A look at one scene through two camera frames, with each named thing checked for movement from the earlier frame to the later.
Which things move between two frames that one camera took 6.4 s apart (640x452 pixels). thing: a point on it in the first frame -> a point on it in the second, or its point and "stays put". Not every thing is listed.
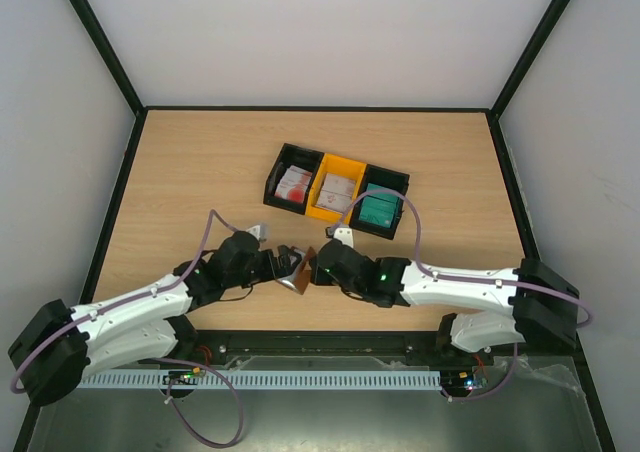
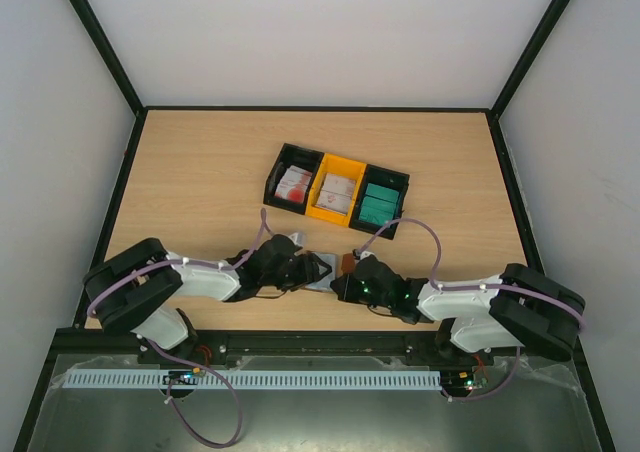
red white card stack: [293, 184] stays put
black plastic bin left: [291, 179] stays put
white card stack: [336, 193] stays put
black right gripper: [320, 265] -> [350, 279]
